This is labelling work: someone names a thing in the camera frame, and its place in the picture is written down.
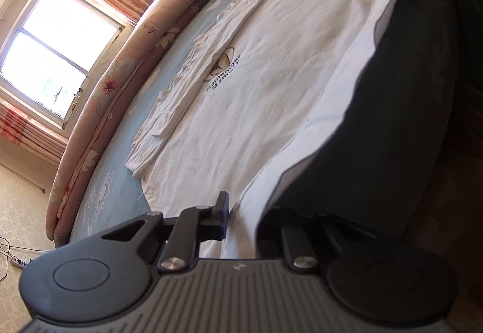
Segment white long sleeve shirt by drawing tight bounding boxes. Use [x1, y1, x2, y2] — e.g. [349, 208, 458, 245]
[126, 0, 395, 259]

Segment white power strip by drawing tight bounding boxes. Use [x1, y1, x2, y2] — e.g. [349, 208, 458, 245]
[11, 258, 30, 269]

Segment blue floral bed sheet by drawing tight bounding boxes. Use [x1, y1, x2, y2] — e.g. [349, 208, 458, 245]
[70, 0, 235, 241]

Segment pink curtain left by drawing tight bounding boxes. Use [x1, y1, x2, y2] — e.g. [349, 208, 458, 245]
[0, 99, 67, 165]

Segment pink floral folded quilt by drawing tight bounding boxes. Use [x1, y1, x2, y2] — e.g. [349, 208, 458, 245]
[45, 0, 201, 247]

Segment window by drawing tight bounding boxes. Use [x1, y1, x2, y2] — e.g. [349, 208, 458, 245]
[1, 0, 125, 129]

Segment television power cables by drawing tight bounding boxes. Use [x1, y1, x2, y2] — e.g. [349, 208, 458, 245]
[0, 235, 50, 283]

